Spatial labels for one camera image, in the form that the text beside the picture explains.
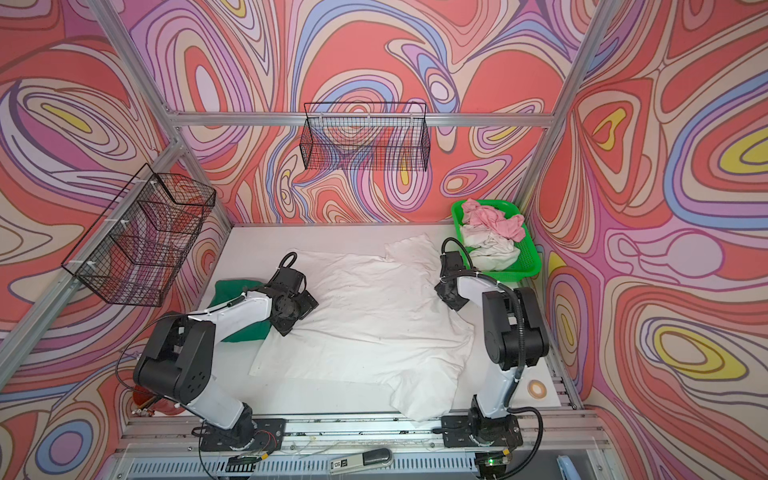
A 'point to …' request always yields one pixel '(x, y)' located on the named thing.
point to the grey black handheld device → (373, 459)
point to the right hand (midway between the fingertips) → (450, 301)
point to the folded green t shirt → (228, 290)
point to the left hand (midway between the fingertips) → (314, 311)
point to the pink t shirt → (500, 222)
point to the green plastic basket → (528, 264)
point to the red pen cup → (161, 406)
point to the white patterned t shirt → (490, 252)
